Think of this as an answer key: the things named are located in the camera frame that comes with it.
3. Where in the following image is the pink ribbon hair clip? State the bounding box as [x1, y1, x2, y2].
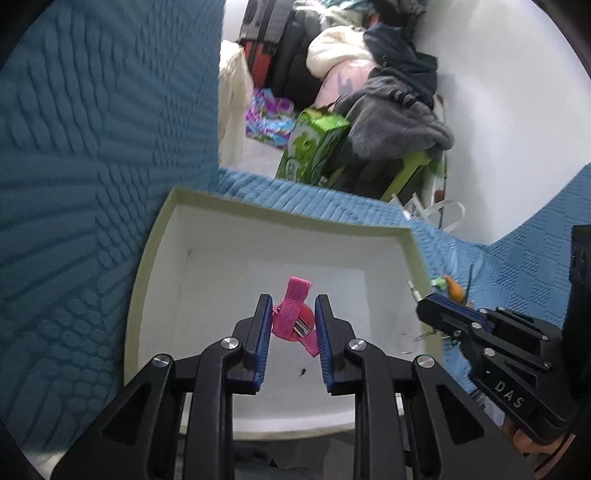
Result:
[271, 276, 318, 357]

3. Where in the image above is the pale green box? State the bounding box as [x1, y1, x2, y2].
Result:
[123, 185, 446, 441]

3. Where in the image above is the orange gourd ornament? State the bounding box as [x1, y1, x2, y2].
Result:
[444, 275, 466, 304]

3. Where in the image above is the black hair stick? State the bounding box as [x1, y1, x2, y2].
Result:
[464, 264, 474, 305]

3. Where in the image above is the silver hair pin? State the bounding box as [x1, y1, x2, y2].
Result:
[406, 278, 422, 302]

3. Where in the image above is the green hat hair clip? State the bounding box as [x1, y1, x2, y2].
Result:
[431, 276, 448, 290]

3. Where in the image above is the person right hand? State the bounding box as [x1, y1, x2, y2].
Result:
[512, 430, 576, 470]

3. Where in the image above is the green plastic stool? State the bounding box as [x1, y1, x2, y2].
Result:
[320, 151, 432, 202]

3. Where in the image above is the green cardboard carton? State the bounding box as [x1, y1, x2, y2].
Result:
[276, 108, 351, 186]

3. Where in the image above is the purple patterned cloth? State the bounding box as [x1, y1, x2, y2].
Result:
[245, 88, 297, 149]

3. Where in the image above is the grey fleece garment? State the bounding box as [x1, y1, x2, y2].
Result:
[334, 76, 454, 166]

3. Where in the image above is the cream lace covered furniture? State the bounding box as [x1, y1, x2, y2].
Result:
[218, 39, 253, 167]

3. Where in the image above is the red suitcase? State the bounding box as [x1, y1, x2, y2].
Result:
[240, 40, 273, 88]

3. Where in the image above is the dark navy jacket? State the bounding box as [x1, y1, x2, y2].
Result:
[363, 22, 438, 109]

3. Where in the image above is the white puffy jacket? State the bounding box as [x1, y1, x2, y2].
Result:
[305, 26, 374, 80]

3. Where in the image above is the grey suitcase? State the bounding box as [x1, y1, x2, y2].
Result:
[238, 0, 294, 44]

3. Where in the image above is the white bag with straps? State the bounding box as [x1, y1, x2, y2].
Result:
[388, 194, 466, 233]

